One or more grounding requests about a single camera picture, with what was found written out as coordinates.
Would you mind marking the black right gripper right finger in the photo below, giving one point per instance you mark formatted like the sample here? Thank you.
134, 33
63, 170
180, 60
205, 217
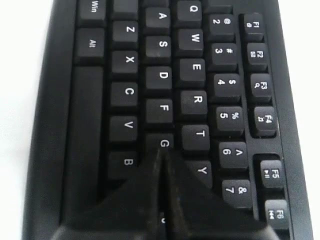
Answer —
193, 212

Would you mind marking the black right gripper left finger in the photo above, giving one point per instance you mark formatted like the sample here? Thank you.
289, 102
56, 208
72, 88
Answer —
130, 213

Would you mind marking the black Acer keyboard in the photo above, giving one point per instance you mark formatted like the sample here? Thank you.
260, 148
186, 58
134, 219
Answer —
207, 79

